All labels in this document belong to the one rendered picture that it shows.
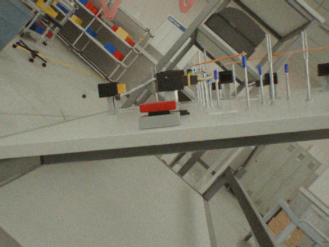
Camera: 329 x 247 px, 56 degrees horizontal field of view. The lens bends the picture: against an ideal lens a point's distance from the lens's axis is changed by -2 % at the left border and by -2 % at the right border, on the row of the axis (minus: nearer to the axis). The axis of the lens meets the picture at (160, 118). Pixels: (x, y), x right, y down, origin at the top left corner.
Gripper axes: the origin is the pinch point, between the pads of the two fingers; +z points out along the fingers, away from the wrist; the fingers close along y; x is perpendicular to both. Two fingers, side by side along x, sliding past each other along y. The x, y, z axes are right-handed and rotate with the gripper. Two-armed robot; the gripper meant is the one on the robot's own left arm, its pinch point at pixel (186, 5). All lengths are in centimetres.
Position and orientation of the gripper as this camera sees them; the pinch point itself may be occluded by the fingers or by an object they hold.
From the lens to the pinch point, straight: 72.2
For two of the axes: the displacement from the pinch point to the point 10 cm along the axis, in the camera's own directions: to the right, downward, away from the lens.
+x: -9.3, -3.2, -1.6
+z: -3.2, 9.5, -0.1
